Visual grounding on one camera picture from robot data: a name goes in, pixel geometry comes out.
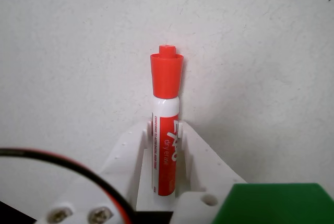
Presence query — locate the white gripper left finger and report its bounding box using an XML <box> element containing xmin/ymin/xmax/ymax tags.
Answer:
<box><xmin>33</xmin><ymin>120</ymin><xmax>154</xmax><ymax>224</ymax></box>

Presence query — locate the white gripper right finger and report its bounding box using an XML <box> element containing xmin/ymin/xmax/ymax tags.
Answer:
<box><xmin>169</xmin><ymin>121</ymin><xmax>247</xmax><ymax>224</ymax></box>

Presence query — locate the red dry erase marker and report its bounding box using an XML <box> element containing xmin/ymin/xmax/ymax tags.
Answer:
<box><xmin>150</xmin><ymin>43</ymin><xmax>184</xmax><ymax>198</ymax></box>

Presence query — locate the green plastic block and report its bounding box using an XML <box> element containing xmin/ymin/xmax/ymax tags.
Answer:
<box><xmin>210</xmin><ymin>183</ymin><xmax>334</xmax><ymax>224</ymax></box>

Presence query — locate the black and red cable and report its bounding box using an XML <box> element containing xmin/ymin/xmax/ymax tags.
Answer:
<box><xmin>0</xmin><ymin>147</ymin><xmax>137</xmax><ymax>224</ymax></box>

